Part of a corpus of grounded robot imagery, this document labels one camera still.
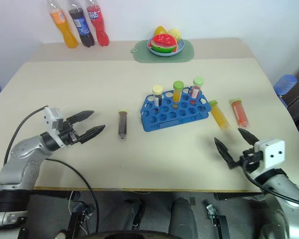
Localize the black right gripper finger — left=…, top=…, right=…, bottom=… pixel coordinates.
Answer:
left=237, top=127, right=260, bottom=147
left=213, top=136, right=236, bottom=167

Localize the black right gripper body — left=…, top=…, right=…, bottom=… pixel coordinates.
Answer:
left=228, top=148, right=264, bottom=175

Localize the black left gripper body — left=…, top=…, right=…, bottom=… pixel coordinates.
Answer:
left=57, top=118, right=81, bottom=147

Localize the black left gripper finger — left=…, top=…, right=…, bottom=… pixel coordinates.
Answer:
left=77, top=124, right=106, bottom=144
left=66, top=110, right=95, bottom=125

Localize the orange-red tube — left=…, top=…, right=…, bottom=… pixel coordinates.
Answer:
left=229, top=98, right=249, bottom=128

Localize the dark brown tube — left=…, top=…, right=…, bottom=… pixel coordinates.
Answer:
left=117, top=109, right=129, bottom=140

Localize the blue test tube rack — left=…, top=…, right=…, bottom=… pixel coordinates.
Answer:
left=140, top=86, right=211, bottom=132

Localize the red tube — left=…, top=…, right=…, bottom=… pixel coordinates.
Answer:
left=190, top=77, right=205, bottom=100

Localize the black tube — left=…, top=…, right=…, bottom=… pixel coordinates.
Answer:
left=151, top=85, right=164, bottom=108

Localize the stack of blue stools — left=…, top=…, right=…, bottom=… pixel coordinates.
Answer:
left=273, top=74, right=298, bottom=108

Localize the grey robot right leg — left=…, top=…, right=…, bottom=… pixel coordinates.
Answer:
left=168, top=196, right=199, bottom=239

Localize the grey robot leg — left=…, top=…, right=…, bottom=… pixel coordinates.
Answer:
left=99, top=198, right=147, bottom=235
left=168, top=196, right=199, bottom=239

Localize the dark cola bottle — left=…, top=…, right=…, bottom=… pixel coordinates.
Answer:
left=67, top=0, right=95, bottom=48

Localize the grey robot left leg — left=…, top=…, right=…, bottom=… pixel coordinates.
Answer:
left=99, top=198, right=147, bottom=235

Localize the orange soda bottle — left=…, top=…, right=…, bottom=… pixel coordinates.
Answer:
left=46, top=0, right=79, bottom=49

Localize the red soda bottle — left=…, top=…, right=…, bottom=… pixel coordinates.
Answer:
left=85, top=0, right=110, bottom=47

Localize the green silicone mat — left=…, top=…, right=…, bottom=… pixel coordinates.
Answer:
left=130, top=39, right=195, bottom=64

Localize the blue plate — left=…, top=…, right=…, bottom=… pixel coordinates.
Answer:
left=147, top=38, right=186, bottom=57

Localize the toy watermelon slice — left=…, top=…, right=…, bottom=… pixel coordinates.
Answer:
left=150, top=34, right=179, bottom=54

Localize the orange toy fruit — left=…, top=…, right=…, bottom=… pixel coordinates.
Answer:
left=153, top=25, right=168, bottom=37

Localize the yellow toy fruit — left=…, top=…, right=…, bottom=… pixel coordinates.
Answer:
left=167, top=28, right=183, bottom=42

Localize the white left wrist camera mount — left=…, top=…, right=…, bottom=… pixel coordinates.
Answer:
left=43, top=106, right=65, bottom=133

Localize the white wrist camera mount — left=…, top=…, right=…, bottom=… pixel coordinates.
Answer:
left=43, top=106, right=65, bottom=133
left=254, top=138, right=286, bottom=173

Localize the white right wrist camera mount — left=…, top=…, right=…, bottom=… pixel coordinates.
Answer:
left=254, top=138, right=286, bottom=173

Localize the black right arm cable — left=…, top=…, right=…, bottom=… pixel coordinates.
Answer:
left=243, top=159, right=299, bottom=208

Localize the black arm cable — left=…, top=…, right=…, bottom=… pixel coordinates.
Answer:
left=243, top=159, right=299, bottom=208
left=3, top=106, right=100, bottom=234

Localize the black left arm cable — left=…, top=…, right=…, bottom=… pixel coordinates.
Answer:
left=3, top=106, right=100, bottom=234

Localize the black caster bracket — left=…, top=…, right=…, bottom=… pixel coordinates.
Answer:
left=205, top=203, right=231, bottom=239
left=64, top=202, right=95, bottom=239

